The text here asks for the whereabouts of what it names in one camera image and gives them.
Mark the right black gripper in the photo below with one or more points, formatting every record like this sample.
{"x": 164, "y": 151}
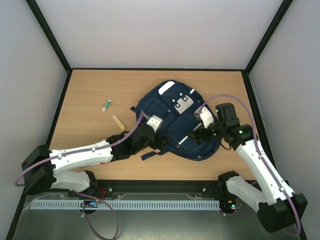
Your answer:
{"x": 199, "y": 135}

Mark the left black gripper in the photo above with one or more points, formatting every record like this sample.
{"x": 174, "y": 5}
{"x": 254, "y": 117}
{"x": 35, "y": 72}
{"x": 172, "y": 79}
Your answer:
{"x": 155, "y": 145}

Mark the navy blue student backpack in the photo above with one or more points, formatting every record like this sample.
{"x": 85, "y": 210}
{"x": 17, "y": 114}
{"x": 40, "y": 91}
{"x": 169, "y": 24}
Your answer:
{"x": 175, "y": 103}

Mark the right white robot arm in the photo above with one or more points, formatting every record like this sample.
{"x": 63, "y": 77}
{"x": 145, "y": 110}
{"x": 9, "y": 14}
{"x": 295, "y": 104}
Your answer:
{"x": 277, "y": 205}

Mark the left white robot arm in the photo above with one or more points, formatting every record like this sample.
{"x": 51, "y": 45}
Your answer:
{"x": 46, "y": 169}

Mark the yellow highlighter pen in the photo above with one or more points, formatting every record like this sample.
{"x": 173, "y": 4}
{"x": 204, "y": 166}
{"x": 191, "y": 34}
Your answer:
{"x": 119, "y": 122}

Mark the green capped glue stick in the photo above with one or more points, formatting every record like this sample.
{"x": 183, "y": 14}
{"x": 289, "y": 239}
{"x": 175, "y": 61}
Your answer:
{"x": 106, "y": 105}

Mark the right controller circuit board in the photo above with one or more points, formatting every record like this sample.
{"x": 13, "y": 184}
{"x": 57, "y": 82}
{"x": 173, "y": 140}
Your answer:
{"x": 231, "y": 204}

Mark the controller circuit board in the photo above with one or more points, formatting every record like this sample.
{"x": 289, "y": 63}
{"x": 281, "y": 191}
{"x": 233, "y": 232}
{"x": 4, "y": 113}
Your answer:
{"x": 231, "y": 204}
{"x": 89, "y": 203}

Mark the left controller circuit board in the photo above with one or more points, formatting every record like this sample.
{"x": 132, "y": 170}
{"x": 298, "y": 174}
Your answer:
{"x": 89, "y": 203}

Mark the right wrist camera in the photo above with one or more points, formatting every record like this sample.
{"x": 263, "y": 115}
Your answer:
{"x": 205, "y": 116}

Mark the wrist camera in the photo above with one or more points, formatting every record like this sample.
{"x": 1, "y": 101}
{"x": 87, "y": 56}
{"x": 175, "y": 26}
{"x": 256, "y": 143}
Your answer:
{"x": 205, "y": 116}
{"x": 154, "y": 122}

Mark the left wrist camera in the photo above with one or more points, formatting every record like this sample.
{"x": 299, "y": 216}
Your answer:
{"x": 154, "y": 122}

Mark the light blue slotted cable duct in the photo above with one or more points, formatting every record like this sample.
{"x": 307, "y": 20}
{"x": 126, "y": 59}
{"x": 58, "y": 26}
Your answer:
{"x": 126, "y": 205}

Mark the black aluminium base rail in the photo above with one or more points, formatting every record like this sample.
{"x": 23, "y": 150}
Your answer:
{"x": 203, "y": 188}

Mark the black enclosure frame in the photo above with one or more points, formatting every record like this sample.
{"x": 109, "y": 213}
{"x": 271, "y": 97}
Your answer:
{"x": 245, "y": 74}

